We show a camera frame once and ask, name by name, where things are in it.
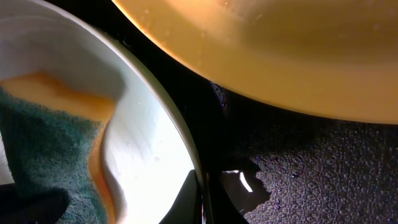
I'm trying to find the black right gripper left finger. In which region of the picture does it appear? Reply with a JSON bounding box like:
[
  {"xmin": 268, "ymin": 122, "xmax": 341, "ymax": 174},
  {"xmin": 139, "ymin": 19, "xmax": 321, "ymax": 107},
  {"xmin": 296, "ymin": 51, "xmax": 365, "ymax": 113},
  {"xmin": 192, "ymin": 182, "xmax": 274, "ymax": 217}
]
[{"xmin": 1, "ymin": 184, "xmax": 69, "ymax": 224}]

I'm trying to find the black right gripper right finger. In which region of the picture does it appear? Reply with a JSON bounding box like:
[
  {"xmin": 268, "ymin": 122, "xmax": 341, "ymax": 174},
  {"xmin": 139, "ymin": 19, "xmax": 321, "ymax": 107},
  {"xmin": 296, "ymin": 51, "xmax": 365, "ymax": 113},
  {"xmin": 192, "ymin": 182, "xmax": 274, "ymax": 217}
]
[{"xmin": 159, "ymin": 170, "xmax": 202, "ymax": 224}]

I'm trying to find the mint green plate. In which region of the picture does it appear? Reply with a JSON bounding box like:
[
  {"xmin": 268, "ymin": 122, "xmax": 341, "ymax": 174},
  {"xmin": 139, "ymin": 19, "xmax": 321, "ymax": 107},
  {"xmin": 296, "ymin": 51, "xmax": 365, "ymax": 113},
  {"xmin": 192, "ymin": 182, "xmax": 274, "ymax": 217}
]
[{"xmin": 1, "ymin": 1, "xmax": 198, "ymax": 223}]

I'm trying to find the green yellow sponge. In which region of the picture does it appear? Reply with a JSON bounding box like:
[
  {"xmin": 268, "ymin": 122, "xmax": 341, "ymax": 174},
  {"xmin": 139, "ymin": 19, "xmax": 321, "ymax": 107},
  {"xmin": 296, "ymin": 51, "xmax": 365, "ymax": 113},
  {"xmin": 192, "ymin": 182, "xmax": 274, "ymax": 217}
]
[{"xmin": 1, "ymin": 73, "xmax": 116, "ymax": 223}]

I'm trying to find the yellow plate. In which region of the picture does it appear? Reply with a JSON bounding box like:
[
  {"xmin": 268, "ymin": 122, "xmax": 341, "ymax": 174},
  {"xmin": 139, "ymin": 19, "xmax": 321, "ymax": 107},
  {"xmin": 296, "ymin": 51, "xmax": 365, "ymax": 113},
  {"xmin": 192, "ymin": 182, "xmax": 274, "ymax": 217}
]
[{"xmin": 115, "ymin": 0, "xmax": 397, "ymax": 124}]

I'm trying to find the round black tray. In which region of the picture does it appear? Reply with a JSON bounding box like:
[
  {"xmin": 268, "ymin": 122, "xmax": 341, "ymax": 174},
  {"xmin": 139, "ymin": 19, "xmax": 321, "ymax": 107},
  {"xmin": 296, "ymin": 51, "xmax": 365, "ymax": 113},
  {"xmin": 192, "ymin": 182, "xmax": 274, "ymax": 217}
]
[{"xmin": 57, "ymin": 1, "xmax": 397, "ymax": 223}]

